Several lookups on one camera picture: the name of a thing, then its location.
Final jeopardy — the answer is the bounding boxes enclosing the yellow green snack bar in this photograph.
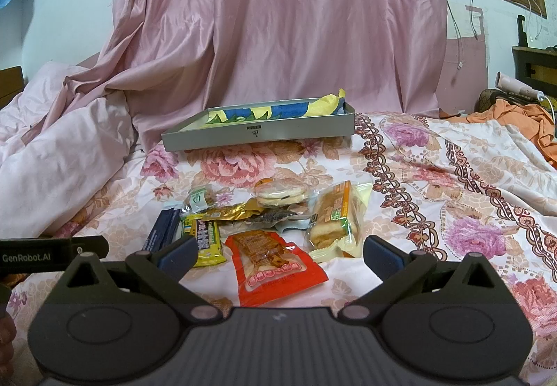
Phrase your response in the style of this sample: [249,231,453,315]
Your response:
[182,214,227,268]

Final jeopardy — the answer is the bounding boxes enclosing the yellow bread snack packet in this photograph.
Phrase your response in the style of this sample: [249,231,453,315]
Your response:
[307,180,373,263]

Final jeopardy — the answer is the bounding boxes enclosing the red snack packet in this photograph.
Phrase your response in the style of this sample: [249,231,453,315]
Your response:
[226,229,329,307]

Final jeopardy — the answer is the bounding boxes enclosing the gold foil snack packet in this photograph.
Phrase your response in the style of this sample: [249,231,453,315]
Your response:
[202,198,265,221]

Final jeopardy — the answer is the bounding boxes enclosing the round rice cake packet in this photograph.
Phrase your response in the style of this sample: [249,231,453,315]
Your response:
[254,177,309,208]

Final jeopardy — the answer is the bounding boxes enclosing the person's left hand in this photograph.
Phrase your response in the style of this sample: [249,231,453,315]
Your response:
[0,313,17,380]

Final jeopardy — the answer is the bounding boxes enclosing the dark blue snack stick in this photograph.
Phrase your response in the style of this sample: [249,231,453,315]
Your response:
[142,205,182,253]

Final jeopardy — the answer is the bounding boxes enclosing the pale pink quilt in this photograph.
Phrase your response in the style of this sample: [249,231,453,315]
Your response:
[1,62,136,239]

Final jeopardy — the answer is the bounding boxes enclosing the floral bed sheet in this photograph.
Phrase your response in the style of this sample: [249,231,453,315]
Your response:
[0,110,557,386]

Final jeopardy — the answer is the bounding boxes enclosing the wooden headboard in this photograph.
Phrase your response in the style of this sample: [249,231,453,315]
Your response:
[0,66,25,109]

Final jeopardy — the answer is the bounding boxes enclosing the blue yellow paper liner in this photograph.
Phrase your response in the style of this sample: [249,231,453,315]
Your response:
[205,89,346,125]

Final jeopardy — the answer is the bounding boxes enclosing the grey shallow box tray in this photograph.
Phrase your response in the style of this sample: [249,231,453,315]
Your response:
[162,98,355,151]

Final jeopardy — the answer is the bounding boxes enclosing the orange cloth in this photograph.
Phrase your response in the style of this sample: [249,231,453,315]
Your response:
[447,99,557,167]

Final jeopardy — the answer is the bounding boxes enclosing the white hair dryer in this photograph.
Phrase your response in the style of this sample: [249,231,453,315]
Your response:
[496,72,545,101]

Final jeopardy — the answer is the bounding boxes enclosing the dark wooden furniture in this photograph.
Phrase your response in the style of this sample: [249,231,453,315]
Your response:
[513,15,557,97]

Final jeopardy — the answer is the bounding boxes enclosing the pink draped curtain sheet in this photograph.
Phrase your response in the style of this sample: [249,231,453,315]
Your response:
[23,0,447,147]

